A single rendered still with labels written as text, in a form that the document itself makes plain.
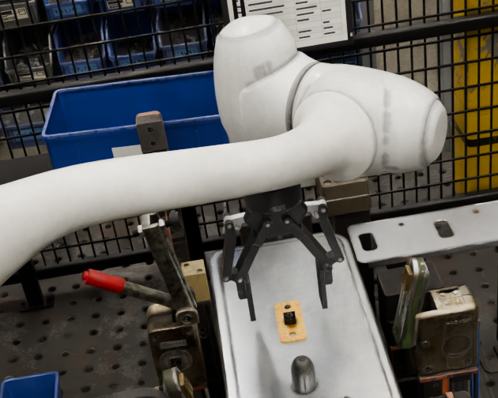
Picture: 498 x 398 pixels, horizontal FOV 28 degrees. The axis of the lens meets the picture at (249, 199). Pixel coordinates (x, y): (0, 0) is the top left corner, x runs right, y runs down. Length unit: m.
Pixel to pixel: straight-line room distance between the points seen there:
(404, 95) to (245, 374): 0.48
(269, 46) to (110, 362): 0.89
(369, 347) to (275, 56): 0.45
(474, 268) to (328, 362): 0.68
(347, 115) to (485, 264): 0.98
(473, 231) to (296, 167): 0.61
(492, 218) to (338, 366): 0.39
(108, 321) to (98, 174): 1.02
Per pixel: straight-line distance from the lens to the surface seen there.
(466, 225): 1.58
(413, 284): 1.32
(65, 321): 1.99
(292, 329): 1.40
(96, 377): 1.85
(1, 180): 1.82
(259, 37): 1.14
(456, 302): 1.37
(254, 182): 0.99
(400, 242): 1.54
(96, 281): 1.33
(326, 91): 1.06
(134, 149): 1.64
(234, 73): 1.14
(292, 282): 1.49
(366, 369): 1.34
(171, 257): 1.30
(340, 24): 1.79
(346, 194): 1.59
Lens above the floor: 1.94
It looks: 34 degrees down
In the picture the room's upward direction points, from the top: 9 degrees counter-clockwise
